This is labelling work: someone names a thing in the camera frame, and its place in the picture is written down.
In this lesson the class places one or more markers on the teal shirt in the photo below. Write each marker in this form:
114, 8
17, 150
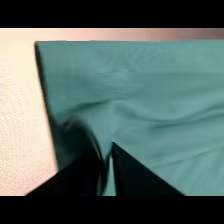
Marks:
140, 86

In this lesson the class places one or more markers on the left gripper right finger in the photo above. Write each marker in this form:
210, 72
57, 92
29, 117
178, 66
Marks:
135, 178

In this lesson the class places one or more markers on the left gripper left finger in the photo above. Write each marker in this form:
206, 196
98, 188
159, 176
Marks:
78, 178

